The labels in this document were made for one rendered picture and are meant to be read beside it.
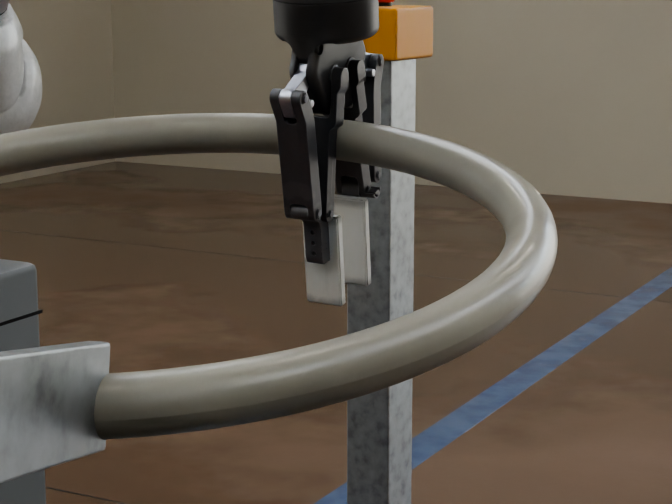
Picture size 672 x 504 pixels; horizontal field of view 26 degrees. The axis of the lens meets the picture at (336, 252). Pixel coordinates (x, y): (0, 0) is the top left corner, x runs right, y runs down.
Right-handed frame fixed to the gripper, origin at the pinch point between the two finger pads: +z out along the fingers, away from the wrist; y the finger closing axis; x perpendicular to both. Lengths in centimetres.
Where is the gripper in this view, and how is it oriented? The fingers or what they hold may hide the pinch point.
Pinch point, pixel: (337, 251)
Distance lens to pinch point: 109.8
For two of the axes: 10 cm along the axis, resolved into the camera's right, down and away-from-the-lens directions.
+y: -4.7, 3.2, -8.2
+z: 0.5, 9.4, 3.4
